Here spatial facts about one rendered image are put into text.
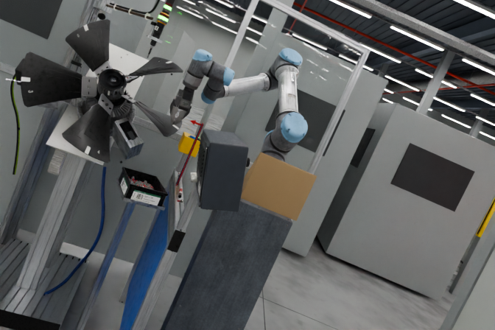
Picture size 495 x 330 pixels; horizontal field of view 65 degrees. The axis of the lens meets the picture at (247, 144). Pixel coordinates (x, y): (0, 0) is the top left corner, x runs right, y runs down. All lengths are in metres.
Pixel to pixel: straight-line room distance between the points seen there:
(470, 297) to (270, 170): 1.18
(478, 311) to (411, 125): 3.21
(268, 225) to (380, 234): 3.72
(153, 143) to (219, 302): 1.26
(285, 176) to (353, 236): 3.60
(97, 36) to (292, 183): 1.12
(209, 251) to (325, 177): 2.88
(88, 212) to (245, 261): 1.42
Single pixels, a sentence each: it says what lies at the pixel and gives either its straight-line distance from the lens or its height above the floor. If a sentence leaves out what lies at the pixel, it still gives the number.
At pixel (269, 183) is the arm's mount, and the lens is 1.58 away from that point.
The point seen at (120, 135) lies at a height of 1.00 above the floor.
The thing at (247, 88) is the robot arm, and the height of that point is 1.43.
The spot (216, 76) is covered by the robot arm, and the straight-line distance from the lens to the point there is 1.69.
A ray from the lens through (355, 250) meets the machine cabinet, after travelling 5.20.
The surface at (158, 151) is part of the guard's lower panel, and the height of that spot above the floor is 0.84.
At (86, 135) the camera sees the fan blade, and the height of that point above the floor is 0.98.
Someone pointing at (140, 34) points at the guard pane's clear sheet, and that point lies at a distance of 2.58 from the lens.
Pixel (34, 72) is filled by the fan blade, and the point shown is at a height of 1.13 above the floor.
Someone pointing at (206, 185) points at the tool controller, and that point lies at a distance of 1.07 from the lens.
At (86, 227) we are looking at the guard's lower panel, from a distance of 2.81.
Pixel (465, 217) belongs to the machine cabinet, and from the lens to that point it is 5.58.
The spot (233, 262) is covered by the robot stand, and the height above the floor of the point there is 0.76.
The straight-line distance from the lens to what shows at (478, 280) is 2.22.
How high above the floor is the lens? 1.36
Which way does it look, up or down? 5 degrees down
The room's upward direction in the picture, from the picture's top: 24 degrees clockwise
